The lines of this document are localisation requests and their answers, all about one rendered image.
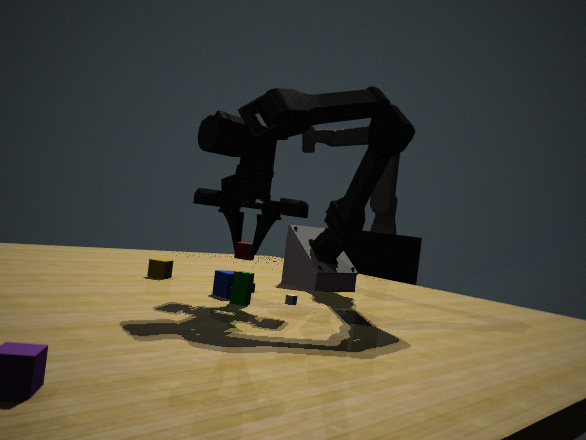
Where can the blue block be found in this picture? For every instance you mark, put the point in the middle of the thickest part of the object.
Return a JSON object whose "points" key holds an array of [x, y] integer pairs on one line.
{"points": [[223, 281]]}

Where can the red block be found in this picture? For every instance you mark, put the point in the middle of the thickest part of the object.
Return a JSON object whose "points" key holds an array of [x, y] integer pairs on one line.
{"points": [[243, 251]]}

